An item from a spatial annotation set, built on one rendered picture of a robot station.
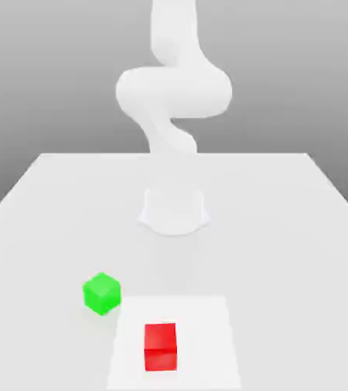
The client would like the small green cube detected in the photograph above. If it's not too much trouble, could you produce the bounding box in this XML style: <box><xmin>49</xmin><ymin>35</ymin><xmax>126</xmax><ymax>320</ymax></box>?
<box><xmin>82</xmin><ymin>271</ymin><xmax>122</xmax><ymax>317</ymax></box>

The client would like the small red cube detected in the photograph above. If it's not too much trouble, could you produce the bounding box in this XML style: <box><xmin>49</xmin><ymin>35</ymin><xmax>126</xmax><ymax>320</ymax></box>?
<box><xmin>143</xmin><ymin>322</ymin><xmax>179</xmax><ymax>373</ymax></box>

